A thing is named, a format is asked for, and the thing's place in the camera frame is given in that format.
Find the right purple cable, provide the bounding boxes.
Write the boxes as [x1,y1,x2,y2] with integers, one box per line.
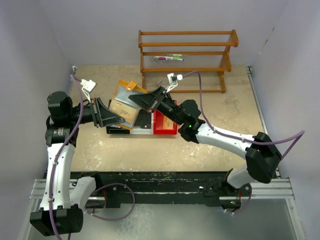
[178,70,306,147]

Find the red plastic bin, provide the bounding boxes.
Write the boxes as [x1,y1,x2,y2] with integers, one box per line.
[153,110,178,136]

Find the purple cable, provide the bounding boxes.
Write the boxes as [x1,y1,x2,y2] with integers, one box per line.
[47,73,86,237]
[178,70,306,147]

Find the orange card in bin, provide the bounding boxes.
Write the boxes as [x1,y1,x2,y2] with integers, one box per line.
[162,116,174,130]

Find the white plastic bin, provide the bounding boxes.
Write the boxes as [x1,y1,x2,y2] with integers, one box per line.
[129,109,154,135]

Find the black plastic bin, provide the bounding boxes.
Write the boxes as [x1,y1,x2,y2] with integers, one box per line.
[106,124,130,135]

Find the markers on shelf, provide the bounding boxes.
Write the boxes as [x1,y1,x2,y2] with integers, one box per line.
[149,53,188,63]

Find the black cards in bin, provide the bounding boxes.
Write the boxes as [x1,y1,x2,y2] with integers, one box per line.
[134,110,152,129]

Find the wooden shelf rack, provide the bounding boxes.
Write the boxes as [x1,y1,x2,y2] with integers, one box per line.
[138,29,239,93]

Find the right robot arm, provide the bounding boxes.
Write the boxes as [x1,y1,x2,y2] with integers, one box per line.
[128,86,282,196]

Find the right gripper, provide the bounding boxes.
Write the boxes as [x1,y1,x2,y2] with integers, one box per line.
[129,85,185,126]

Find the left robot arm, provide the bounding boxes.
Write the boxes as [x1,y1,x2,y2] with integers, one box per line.
[29,91,125,240]

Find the orange leather card holder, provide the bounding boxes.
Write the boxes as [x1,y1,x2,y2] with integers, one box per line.
[111,80,148,130]

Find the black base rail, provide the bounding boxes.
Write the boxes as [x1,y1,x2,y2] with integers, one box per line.
[66,171,252,208]

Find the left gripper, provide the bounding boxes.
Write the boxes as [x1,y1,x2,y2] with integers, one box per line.
[67,96,124,127]

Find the orange card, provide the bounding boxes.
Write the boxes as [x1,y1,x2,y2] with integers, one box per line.
[109,99,138,124]
[162,116,174,130]

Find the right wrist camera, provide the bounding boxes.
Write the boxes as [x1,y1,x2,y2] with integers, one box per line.
[166,73,183,93]

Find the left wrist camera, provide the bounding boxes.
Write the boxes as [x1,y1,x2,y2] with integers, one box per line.
[80,79,97,101]

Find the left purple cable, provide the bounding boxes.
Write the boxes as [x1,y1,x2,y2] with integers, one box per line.
[47,73,86,237]

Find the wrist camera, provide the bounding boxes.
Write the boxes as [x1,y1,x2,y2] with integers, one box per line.
[166,73,183,93]
[80,79,97,101]

